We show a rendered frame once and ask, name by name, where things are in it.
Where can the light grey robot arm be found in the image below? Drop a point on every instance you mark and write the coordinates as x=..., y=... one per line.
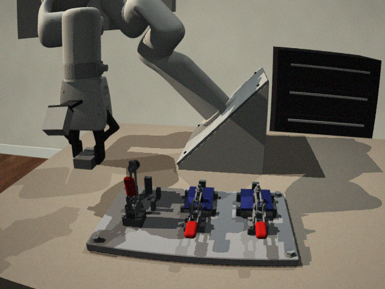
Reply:
x=77, y=29

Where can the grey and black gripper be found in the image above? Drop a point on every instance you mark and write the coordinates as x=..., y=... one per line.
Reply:
x=91, y=115

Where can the blue rectangular block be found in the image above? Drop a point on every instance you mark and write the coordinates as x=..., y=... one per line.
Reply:
x=208, y=194
x=247, y=202

